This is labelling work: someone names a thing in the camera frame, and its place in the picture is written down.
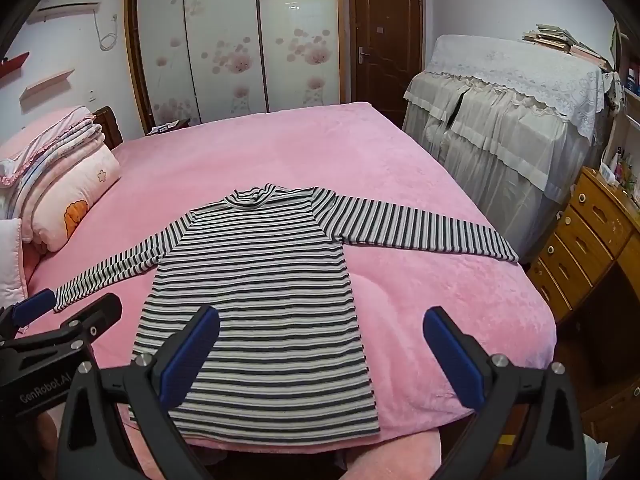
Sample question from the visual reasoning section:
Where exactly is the black white striped shirt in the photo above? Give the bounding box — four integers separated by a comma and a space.
55, 184, 518, 446

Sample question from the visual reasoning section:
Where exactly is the white pink pillow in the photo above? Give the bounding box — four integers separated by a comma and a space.
0, 218, 28, 308

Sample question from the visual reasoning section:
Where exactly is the folded pink cartoon quilt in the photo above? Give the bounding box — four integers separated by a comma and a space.
21, 144, 120, 252

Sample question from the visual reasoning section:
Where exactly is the folded pink striped blanket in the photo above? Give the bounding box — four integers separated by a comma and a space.
1, 105, 104, 220

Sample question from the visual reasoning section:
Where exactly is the dark wooden headboard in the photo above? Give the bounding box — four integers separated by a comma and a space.
93, 106, 124, 151

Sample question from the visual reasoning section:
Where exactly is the wooden drawer chest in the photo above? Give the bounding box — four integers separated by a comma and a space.
527, 167, 639, 324

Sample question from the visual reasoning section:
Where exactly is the beige cloth-covered cabinet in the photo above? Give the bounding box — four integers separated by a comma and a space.
401, 71, 601, 261

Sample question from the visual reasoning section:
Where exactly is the floral sliding wardrobe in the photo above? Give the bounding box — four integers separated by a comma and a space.
124, 0, 346, 132

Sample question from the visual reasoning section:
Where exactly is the white lace cover cloth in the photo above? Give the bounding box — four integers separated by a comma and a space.
426, 35, 614, 140

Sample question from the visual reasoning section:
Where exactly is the stack of books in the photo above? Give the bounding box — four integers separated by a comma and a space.
522, 24, 613, 73

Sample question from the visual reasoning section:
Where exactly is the dark brown wooden door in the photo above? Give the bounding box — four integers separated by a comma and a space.
349, 0, 424, 127

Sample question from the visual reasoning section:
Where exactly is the pink wall shelf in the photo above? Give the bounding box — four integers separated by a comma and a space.
20, 68, 75, 102

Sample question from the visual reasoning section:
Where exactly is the red wall shelf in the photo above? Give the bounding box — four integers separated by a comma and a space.
0, 52, 29, 78

